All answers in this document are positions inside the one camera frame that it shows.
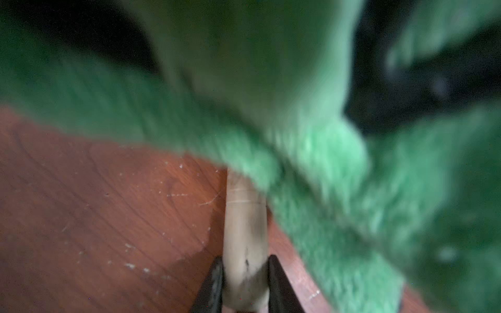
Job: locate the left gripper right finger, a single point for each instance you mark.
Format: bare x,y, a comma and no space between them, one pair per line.
283,298

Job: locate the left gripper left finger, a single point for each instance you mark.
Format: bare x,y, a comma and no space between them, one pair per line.
209,298

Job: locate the wooden handle sickle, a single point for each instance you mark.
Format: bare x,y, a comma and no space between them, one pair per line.
245,247

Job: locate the green rag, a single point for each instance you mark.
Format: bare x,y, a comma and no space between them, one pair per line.
373,127

